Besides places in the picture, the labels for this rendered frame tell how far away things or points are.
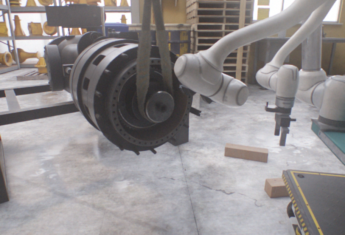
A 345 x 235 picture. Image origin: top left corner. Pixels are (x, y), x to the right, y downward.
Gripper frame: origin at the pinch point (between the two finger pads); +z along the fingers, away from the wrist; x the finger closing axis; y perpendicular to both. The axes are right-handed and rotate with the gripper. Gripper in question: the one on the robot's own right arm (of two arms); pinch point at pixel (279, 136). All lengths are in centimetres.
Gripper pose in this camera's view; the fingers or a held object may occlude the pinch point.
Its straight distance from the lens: 141.5
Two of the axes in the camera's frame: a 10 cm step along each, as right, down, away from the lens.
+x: 2.0, -2.8, 9.4
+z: 0.0, 9.6, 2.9
